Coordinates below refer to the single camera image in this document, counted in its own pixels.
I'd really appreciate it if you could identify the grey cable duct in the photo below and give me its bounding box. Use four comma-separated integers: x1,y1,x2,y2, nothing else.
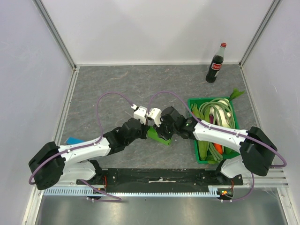
44,186,219,197

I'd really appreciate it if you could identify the cola glass bottle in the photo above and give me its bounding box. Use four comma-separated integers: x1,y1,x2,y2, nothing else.
205,42,227,83

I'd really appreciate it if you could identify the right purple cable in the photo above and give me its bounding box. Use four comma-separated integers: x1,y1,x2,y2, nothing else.
147,90,287,202

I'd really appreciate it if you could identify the orange carrot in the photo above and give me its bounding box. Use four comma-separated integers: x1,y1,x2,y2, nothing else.
213,143,224,155

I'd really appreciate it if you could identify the green paper box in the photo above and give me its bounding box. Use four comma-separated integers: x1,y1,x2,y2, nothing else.
147,127,171,146

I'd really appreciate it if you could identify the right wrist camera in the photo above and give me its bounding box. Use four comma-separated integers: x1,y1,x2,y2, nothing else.
146,108,162,127

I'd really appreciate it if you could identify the blue small box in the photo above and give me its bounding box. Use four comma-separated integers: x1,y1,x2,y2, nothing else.
65,137,85,145

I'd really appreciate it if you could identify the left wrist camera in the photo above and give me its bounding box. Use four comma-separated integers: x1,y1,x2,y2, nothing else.
131,104,147,125

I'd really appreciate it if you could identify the green long beans bundle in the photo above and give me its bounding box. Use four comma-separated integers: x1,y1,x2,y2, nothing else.
193,98,236,163

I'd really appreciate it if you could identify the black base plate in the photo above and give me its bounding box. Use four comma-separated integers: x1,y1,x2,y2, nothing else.
87,168,243,192

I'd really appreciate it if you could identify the purple onion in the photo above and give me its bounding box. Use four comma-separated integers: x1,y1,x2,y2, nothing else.
209,115,214,124

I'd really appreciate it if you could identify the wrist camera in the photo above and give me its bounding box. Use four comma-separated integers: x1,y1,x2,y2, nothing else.
146,108,162,127
131,104,147,125

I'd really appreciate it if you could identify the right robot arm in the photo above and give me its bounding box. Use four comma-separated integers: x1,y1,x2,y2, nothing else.
154,106,277,185

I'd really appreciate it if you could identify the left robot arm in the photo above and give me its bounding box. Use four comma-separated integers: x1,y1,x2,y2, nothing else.
29,118,149,190

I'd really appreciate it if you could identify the green plastic tray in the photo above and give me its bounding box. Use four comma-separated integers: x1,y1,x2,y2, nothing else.
187,97,241,165

